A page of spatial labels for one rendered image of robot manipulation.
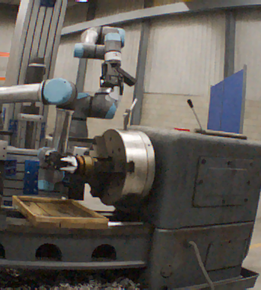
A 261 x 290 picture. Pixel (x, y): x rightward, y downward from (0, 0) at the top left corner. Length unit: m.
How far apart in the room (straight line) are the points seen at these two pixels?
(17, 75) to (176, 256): 1.30
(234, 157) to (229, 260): 0.50
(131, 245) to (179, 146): 0.44
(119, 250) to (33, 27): 1.35
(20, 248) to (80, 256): 0.25
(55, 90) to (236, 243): 1.09
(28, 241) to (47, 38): 1.31
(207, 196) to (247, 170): 0.25
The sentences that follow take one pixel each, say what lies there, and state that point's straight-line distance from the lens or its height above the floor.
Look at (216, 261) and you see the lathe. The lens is 2.07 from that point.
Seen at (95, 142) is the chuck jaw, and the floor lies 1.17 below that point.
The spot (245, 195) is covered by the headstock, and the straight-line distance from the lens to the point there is 2.08.
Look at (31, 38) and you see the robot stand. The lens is 2.51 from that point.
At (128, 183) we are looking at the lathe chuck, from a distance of 1.75.
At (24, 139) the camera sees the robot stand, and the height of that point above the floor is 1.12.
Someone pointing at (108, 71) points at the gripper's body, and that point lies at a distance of 2.01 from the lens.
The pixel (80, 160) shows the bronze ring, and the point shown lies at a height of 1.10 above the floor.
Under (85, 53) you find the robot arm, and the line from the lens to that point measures 2.15.
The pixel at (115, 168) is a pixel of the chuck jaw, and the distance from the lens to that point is 1.74.
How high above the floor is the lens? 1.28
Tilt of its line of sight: 3 degrees down
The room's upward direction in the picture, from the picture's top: 7 degrees clockwise
